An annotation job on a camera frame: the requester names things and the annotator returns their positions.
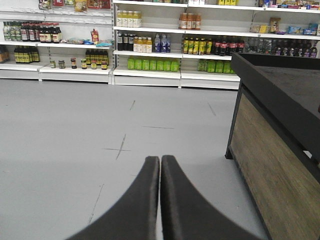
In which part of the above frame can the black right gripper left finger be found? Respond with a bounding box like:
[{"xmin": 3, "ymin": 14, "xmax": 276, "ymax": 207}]
[{"xmin": 69, "ymin": 156, "xmax": 160, "ymax": 240}]

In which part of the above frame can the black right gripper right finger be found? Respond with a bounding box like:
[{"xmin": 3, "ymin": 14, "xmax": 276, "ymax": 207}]
[{"xmin": 160, "ymin": 155, "xmax": 257, "ymax": 240}]

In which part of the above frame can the black wooden produce display stand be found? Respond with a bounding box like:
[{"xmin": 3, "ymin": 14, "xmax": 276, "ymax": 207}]
[{"xmin": 225, "ymin": 53, "xmax": 320, "ymax": 240}]

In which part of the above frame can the white store shelving unit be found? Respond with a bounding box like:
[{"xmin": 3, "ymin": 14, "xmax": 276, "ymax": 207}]
[{"xmin": 0, "ymin": 0, "xmax": 320, "ymax": 90}]

